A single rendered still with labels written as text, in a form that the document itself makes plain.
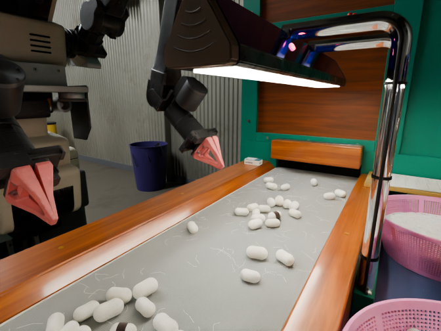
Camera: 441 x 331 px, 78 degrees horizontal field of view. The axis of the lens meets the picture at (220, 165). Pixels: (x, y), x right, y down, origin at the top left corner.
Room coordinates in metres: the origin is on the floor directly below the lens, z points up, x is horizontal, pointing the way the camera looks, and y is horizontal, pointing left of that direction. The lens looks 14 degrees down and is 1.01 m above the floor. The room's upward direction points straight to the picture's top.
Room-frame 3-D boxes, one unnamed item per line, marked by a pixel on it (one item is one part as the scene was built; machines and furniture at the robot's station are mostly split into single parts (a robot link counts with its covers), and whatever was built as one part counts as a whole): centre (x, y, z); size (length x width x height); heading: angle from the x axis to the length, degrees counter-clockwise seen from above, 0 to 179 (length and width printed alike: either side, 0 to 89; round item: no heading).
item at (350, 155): (0.93, -0.33, 0.83); 0.30 x 0.06 x 0.07; 57
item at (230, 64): (0.53, -0.14, 1.08); 0.62 x 0.08 x 0.07; 147
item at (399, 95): (0.48, -0.21, 0.90); 0.20 x 0.19 x 0.45; 147
